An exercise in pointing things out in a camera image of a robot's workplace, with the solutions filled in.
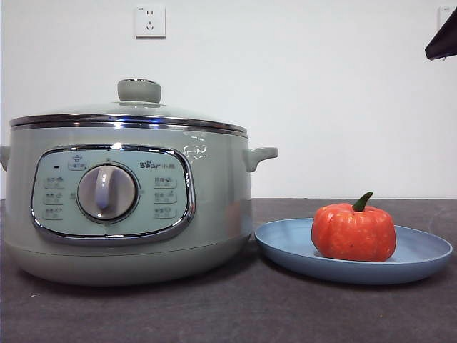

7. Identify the white wall socket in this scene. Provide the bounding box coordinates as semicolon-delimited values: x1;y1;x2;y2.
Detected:
134;5;167;39
438;6;452;31

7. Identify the glass lid with green knob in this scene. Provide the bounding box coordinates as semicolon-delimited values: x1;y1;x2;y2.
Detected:
9;78;248;131

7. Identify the blue round plate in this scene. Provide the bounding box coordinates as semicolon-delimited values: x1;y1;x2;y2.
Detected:
253;217;453;286

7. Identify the orange pumpkin with green stem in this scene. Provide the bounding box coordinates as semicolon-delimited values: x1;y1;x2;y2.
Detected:
311;191;397;263

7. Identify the pale green electric steamer pot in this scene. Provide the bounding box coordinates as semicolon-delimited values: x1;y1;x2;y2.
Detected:
0;123;279;287

